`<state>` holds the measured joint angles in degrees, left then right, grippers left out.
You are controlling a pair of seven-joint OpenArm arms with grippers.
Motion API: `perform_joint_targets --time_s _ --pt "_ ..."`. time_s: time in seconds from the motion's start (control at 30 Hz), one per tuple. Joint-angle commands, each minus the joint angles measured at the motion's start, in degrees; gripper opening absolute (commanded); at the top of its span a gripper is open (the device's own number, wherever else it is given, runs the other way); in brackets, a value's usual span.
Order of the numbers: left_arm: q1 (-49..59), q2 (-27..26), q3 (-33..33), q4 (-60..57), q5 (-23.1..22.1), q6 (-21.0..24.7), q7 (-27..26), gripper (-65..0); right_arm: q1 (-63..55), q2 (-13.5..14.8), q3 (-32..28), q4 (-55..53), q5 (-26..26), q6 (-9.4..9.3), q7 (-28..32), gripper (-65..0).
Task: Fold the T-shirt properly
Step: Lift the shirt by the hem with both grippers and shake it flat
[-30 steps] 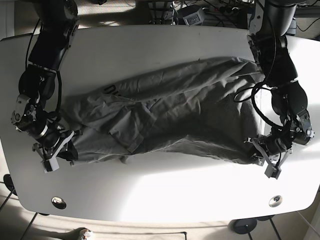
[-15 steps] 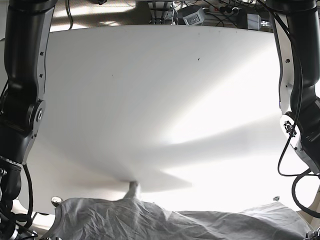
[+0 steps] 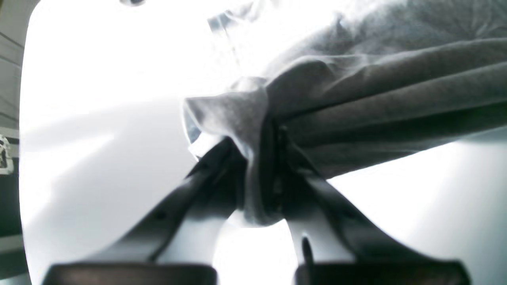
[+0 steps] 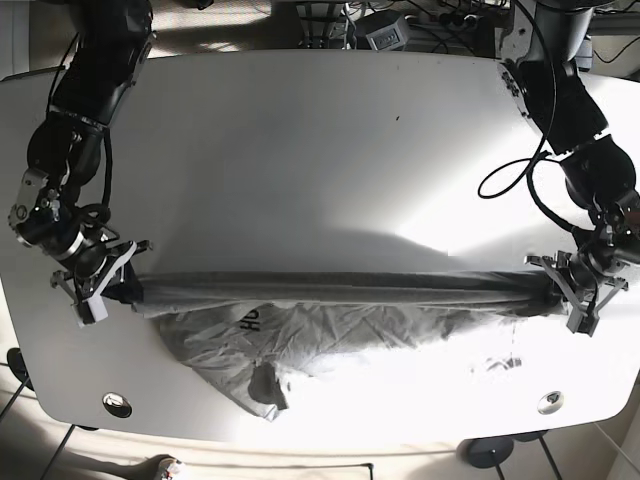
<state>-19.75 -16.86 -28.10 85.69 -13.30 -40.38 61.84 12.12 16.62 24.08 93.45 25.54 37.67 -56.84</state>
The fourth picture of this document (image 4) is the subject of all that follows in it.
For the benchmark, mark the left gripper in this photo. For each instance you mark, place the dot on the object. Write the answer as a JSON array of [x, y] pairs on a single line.
[[583, 287]]

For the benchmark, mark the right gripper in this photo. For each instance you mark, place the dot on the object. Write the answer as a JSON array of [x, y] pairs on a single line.
[[114, 279]]

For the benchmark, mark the grey Hugging Face T-shirt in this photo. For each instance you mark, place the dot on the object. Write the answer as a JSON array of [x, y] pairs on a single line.
[[251, 334]]

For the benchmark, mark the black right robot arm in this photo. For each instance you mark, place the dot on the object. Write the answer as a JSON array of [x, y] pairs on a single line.
[[63, 203]]

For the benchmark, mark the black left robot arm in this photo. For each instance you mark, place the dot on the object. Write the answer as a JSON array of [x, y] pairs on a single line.
[[538, 53]]

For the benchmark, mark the right silver table grommet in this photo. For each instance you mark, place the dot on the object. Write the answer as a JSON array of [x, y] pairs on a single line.
[[550, 403]]

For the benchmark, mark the silver table grommet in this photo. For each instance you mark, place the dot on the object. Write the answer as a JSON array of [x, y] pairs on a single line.
[[550, 403], [117, 405]]

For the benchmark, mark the left silver table grommet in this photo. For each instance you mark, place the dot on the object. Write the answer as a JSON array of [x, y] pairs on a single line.
[[117, 405]]

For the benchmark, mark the left black table leg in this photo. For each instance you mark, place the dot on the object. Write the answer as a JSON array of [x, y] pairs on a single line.
[[60, 448]]

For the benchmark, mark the black round stand base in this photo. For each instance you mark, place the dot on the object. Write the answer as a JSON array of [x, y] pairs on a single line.
[[485, 453]]

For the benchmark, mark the white sneaker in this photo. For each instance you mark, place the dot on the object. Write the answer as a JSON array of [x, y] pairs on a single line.
[[170, 468]]

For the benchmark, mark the grey multi-socket box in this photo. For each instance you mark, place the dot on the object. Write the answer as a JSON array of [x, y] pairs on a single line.
[[387, 30]]

